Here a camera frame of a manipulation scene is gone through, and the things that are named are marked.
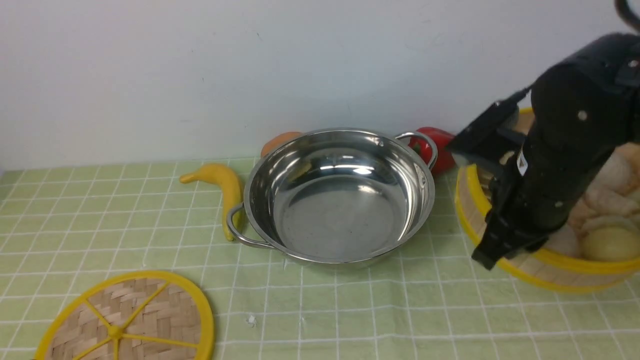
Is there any green checkered tablecloth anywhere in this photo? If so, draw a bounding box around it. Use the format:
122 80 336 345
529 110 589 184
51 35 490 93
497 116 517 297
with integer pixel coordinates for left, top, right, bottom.
0 160 639 360

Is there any bamboo steamer basket yellow rim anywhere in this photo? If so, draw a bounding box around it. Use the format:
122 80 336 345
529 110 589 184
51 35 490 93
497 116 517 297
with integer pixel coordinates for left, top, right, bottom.
454 107 640 294

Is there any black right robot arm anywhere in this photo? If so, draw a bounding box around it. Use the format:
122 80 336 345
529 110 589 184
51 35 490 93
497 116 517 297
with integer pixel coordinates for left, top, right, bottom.
471 33 639 271

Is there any yellow toy banana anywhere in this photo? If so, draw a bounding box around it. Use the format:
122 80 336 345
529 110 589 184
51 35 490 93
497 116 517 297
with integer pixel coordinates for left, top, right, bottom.
179 162 243 242

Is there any stainless steel pot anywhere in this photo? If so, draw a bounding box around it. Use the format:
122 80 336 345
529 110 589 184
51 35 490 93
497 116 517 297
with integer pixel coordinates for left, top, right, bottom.
226 128 439 268

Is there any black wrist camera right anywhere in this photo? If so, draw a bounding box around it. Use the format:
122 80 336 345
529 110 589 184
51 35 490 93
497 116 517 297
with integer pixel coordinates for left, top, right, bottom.
445 87 531 168

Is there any red toy bell pepper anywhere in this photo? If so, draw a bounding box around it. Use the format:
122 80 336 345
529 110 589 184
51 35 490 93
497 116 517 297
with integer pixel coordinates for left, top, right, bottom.
408 126 455 178

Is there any yellow green round bun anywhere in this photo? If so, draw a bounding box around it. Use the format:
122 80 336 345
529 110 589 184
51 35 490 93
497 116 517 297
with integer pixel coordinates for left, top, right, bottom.
581 226 640 262

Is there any orange toy vegetable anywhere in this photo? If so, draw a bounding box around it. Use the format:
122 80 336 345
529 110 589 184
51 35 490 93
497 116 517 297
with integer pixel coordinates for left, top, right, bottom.
260 131 303 158

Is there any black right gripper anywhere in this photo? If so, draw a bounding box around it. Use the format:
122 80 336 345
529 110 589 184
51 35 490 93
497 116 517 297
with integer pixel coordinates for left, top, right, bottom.
471 125 618 271

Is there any white dumpling lower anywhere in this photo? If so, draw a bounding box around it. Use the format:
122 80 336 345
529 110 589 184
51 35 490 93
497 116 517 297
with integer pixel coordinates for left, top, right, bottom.
582 187 639 217

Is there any woven bamboo steamer lid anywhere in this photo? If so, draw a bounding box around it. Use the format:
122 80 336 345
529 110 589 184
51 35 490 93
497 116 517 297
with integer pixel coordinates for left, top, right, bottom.
34 270 215 360

